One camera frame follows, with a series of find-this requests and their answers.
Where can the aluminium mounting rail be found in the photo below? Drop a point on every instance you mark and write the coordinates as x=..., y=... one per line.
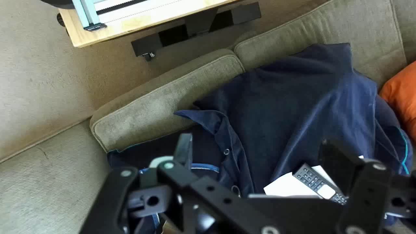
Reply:
x=88, y=14

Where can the orange pillow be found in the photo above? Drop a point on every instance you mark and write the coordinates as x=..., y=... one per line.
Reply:
x=403, y=94

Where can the grey remote control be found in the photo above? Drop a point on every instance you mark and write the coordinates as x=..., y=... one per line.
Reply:
x=316, y=182

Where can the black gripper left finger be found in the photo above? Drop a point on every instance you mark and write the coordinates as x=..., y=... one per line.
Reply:
x=130, y=198

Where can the black table foot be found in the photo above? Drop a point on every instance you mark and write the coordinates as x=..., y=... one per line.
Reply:
x=173, y=33

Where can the white paper sheet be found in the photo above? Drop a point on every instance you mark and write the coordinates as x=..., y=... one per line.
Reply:
x=286, y=184

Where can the wooden table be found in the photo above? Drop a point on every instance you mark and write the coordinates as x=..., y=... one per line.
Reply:
x=130, y=26

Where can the olive grey couch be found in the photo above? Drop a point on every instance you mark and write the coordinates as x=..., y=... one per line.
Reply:
x=163, y=98

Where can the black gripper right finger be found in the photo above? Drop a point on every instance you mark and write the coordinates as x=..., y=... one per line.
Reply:
x=377, y=198

